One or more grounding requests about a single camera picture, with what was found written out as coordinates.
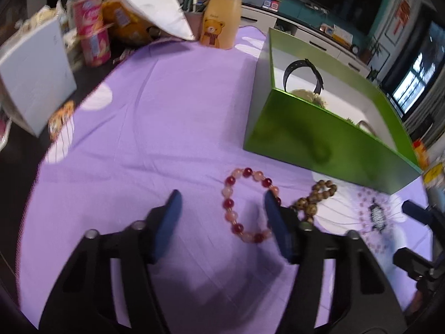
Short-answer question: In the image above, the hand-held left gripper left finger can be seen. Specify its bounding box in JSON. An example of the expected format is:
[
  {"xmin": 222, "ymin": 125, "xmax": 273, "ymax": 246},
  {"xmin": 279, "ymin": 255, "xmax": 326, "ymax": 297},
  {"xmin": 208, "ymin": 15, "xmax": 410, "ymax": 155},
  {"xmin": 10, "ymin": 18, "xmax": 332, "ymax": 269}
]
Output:
[{"xmin": 38, "ymin": 190, "xmax": 183, "ymax": 334}]

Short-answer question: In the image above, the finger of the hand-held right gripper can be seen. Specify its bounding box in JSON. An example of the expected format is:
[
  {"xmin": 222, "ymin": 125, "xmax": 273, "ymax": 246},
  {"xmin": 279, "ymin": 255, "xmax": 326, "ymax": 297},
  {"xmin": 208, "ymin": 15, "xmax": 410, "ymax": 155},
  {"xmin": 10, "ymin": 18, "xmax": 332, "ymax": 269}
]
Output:
[
  {"xmin": 393, "ymin": 247, "xmax": 445, "ymax": 279},
  {"xmin": 401, "ymin": 200, "xmax": 445, "ymax": 228}
]

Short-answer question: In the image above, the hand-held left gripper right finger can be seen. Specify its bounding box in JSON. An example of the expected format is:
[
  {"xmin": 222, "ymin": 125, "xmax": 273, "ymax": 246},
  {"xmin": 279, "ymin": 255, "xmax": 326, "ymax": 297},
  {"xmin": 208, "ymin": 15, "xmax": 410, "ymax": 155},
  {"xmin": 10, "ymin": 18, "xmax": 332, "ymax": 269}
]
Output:
[{"xmin": 262, "ymin": 191, "xmax": 407, "ymax": 334}]

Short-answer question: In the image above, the brown wooden bead bracelet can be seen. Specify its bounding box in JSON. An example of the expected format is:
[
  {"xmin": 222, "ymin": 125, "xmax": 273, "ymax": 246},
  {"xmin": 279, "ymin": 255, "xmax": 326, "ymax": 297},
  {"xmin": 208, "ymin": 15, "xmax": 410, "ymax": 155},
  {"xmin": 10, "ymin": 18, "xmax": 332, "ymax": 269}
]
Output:
[{"xmin": 291, "ymin": 179, "xmax": 338, "ymax": 225}]

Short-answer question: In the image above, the red bead bracelet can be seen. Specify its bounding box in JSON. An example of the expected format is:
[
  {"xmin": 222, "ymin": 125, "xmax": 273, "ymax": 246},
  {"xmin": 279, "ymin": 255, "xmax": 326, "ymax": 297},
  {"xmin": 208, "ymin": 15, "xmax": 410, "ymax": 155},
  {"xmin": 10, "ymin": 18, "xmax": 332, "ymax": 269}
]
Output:
[{"xmin": 222, "ymin": 168, "xmax": 282, "ymax": 244}]

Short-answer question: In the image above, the green cardboard box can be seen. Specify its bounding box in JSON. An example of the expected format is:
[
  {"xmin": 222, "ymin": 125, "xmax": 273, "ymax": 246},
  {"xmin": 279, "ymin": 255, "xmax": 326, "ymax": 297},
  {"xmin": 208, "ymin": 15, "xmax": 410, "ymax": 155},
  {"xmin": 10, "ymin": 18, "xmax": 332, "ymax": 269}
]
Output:
[{"xmin": 243, "ymin": 28, "xmax": 423, "ymax": 195}]

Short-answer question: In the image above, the beige bead bracelet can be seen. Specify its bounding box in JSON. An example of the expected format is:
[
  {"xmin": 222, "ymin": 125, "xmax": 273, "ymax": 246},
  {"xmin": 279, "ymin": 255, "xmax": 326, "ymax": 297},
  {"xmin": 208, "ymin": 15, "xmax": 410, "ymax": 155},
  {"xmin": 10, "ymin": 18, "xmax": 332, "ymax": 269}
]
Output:
[{"xmin": 290, "ymin": 89, "xmax": 329, "ymax": 108}]

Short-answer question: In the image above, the silver bangle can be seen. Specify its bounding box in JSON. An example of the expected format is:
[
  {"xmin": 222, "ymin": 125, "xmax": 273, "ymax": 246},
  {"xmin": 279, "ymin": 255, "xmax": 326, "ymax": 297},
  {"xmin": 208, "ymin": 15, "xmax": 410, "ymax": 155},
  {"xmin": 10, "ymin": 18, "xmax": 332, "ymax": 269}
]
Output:
[{"xmin": 356, "ymin": 120, "xmax": 378, "ymax": 136}]

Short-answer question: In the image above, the purple floral tablecloth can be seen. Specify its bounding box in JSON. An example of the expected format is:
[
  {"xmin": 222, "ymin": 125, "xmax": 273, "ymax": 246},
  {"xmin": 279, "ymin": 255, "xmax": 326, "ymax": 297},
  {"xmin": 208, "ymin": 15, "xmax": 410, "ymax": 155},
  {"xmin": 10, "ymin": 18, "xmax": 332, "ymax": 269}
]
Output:
[{"xmin": 19, "ymin": 26, "xmax": 435, "ymax": 328}]

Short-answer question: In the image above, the black wristwatch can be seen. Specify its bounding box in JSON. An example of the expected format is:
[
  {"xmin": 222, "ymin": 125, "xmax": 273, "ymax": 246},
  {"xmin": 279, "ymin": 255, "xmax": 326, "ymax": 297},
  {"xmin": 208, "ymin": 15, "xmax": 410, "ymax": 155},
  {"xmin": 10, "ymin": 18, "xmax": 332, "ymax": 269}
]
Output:
[{"xmin": 283, "ymin": 58, "xmax": 325, "ymax": 95}]

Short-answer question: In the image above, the small potted plant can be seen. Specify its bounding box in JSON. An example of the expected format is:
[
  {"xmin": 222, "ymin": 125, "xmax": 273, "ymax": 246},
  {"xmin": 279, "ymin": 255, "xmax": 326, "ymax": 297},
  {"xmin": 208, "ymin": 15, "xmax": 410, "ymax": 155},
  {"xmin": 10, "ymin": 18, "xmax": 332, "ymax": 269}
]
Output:
[{"xmin": 367, "ymin": 36, "xmax": 383, "ymax": 61}]

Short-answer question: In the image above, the white television cabinet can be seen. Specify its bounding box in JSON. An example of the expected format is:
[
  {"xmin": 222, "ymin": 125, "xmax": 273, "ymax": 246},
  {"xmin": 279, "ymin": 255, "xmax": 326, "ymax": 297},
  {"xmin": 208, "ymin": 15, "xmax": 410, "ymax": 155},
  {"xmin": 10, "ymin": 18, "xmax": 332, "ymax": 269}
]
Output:
[{"xmin": 240, "ymin": 2, "xmax": 374, "ymax": 77}]

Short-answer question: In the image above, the yellow desk calendar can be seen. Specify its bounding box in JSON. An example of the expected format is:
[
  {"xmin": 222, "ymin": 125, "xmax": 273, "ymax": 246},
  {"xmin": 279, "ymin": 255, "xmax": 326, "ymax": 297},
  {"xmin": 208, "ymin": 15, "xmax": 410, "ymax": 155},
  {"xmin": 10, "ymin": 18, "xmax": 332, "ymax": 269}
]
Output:
[{"xmin": 332, "ymin": 24, "xmax": 353, "ymax": 46}]

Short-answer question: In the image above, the white square box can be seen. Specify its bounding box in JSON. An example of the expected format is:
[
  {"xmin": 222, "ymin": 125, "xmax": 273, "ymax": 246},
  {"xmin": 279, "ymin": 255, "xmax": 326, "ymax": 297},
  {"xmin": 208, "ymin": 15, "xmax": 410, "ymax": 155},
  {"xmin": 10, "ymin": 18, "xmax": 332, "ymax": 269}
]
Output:
[{"xmin": 0, "ymin": 17, "xmax": 78, "ymax": 138}]

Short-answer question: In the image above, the orange snack bag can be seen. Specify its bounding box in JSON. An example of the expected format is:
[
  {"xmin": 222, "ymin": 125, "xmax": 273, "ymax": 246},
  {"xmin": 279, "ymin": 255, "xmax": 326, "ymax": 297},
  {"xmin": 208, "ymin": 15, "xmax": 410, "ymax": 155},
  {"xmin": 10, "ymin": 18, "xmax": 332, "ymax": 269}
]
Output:
[{"xmin": 102, "ymin": 0, "xmax": 154, "ymax": 44}]

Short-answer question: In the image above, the yellow bear jar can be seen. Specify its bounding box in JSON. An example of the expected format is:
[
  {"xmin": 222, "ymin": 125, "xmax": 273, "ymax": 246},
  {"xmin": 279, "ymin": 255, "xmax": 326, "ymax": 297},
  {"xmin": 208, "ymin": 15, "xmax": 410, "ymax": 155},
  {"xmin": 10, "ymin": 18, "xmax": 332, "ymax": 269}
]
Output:
[{"xmin": 200, "ymin": 0, "xmax": 247, "ymax": 50}]

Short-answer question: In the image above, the white spiral notebook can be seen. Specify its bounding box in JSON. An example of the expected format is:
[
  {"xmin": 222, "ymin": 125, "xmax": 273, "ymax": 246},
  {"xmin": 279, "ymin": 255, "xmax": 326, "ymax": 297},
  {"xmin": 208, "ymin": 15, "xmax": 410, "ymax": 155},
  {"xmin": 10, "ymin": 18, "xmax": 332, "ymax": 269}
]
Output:
[{"xmin": 102, "ymin": 0, "xmax": 195, "ymax": 41}]

